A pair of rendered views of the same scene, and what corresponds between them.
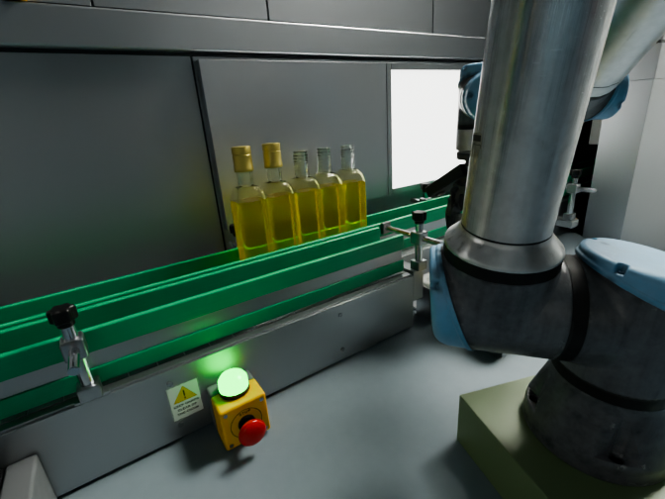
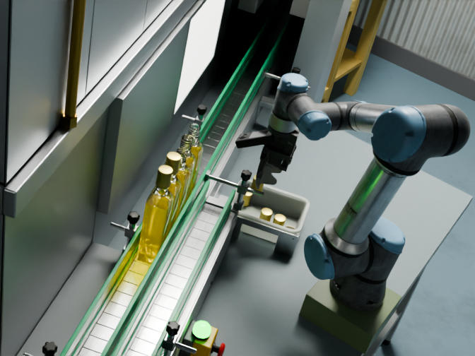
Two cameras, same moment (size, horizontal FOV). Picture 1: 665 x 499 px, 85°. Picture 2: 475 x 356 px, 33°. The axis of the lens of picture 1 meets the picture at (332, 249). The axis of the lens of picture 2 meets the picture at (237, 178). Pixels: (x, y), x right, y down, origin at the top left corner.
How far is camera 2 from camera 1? 167 cm
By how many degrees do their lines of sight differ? 47
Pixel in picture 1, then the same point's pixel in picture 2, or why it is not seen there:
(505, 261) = (356, 251)
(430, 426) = (284, 312)
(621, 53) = not seen: hidden behind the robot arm
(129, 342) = not seen: hidden behind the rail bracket
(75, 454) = not seen: outside the picture
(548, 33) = (386, 197)
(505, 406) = (325, 292)
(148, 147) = (83, 176)
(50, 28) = (79, 133)
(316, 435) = (237, 340)
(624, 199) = (317, 77)
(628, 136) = (325, 28)
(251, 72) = (138, 87)
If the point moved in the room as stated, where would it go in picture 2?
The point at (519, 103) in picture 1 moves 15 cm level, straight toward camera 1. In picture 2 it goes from (374, 210) to (400, 256)
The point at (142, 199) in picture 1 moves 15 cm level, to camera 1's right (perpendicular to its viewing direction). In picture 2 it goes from (73, 218) to (128, 198)
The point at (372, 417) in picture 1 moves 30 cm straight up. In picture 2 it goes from (254, 319) to (280, 235)
